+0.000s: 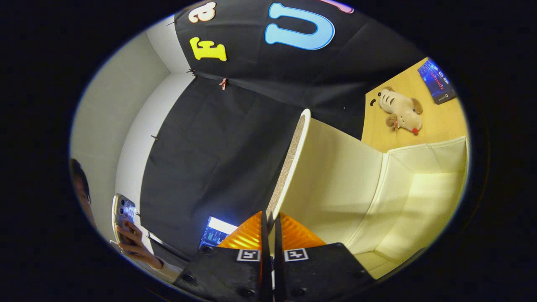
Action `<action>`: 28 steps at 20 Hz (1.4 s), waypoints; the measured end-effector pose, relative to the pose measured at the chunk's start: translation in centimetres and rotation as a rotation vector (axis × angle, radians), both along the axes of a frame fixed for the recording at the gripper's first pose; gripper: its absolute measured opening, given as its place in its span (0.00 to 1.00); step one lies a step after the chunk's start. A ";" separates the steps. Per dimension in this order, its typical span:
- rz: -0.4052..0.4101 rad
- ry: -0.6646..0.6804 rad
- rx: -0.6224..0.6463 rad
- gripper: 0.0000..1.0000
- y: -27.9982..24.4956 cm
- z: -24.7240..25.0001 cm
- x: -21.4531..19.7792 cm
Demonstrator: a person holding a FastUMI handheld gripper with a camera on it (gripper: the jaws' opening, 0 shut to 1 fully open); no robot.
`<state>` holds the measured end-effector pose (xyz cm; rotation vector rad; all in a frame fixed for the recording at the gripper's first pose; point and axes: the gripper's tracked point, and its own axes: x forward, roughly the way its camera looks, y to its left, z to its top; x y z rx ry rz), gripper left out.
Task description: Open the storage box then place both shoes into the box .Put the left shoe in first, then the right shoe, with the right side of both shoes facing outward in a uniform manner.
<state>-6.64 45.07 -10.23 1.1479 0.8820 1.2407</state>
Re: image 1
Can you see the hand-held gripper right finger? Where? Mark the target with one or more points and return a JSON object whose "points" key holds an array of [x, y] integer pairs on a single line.
{"points": [[279, 260]]}

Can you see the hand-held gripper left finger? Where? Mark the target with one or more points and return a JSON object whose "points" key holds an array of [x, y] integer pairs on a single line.
{"points": [[264, 256]]}

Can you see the cream fabric storage box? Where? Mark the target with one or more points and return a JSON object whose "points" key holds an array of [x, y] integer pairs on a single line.
{"points": [[335, 184]]}

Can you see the computer monitor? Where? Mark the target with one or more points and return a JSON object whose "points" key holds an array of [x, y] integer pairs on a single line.
{"points": [[216, 233]]}

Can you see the black backdrop cloth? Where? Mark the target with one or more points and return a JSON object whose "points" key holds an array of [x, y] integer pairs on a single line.
{"points": [[209, 147]]}

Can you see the beige plush toy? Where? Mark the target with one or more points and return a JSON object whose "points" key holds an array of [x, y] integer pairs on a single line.
{"points": [[398, 110]]}

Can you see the row of black clips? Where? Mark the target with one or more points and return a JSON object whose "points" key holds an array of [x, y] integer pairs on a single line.
{"points": [[192, 72]]}

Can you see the dark blue book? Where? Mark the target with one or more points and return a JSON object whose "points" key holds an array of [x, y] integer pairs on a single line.
{"points": [[436, 80]]}

